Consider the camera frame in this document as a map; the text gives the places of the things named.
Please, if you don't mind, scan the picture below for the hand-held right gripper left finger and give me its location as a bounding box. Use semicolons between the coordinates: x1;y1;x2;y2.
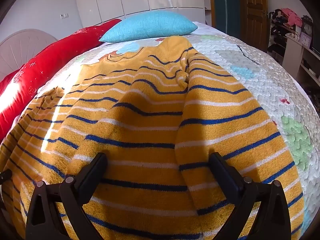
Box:
25;152;108;240

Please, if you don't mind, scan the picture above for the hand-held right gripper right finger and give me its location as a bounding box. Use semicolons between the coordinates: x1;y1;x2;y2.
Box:
209;152;292;240

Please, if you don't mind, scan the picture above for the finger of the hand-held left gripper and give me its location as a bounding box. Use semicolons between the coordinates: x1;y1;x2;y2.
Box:
0;169;13;184

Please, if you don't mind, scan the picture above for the yellow striped knit sweater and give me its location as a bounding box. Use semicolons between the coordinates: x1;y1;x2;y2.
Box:
0;36;305;240

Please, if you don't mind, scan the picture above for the pink clothes pile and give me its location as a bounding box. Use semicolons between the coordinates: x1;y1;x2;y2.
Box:
281;8;303;27

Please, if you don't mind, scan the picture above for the patchwork quilted bedspread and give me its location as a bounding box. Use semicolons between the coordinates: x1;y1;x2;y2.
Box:
37;33;320;233

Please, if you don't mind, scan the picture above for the red patterned duvet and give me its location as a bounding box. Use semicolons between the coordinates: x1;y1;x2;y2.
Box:
0;19;123;141

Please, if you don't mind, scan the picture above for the white round headboard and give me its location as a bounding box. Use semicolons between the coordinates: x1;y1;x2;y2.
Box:
0;28;59;81

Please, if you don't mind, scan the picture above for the white shelf unit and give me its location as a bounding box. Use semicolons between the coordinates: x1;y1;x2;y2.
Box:
267;10;320;101

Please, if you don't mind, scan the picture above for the white bed sheet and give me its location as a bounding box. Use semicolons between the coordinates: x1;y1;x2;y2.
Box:
192;21;227;35

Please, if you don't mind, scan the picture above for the turquoise pillow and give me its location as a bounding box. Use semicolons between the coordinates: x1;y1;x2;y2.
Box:
99;11;198;43

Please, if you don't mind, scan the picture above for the purple alarm clock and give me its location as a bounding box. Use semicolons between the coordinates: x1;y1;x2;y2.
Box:
299;32;312;48

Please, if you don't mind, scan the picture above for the brown wooden door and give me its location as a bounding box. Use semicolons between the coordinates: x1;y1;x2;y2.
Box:
237;0;270;53

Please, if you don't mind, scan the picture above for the dark green curtain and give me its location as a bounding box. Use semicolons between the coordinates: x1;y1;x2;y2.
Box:
212;0;242;38

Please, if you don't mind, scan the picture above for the black ornate clock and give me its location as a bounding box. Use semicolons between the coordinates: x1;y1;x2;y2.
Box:
301;16;314;34

